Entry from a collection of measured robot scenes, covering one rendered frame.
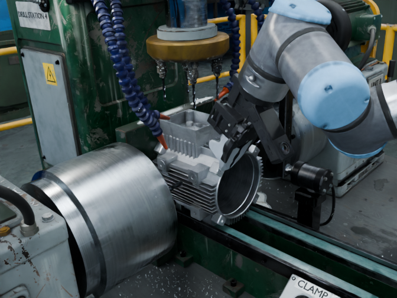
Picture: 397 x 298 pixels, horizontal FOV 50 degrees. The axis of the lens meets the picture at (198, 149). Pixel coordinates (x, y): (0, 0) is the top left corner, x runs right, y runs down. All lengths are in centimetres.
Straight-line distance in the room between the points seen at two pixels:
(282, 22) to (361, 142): 22
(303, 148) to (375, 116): 45
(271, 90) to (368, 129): 16
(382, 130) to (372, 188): 77
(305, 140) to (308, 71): 53
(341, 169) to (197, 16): 68
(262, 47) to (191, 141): 33
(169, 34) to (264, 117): 27
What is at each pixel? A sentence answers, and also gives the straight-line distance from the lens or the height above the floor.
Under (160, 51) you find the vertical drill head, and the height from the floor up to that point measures 132.
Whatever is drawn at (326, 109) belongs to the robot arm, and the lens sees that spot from 60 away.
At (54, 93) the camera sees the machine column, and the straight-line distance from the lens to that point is 110.
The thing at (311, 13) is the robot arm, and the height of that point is 140.
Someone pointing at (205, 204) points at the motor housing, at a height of 100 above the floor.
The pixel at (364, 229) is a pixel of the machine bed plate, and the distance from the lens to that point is 125.
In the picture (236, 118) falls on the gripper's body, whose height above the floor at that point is 122.
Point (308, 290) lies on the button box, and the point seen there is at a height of 108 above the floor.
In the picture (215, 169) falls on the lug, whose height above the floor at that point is 108.
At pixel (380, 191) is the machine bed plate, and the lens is 145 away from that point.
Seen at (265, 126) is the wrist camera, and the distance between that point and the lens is 76.
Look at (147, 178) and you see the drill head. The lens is 77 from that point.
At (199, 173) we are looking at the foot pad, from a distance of 90.
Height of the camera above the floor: 148
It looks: 23 degrees down
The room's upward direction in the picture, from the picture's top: 3 degrees counter-clockwise
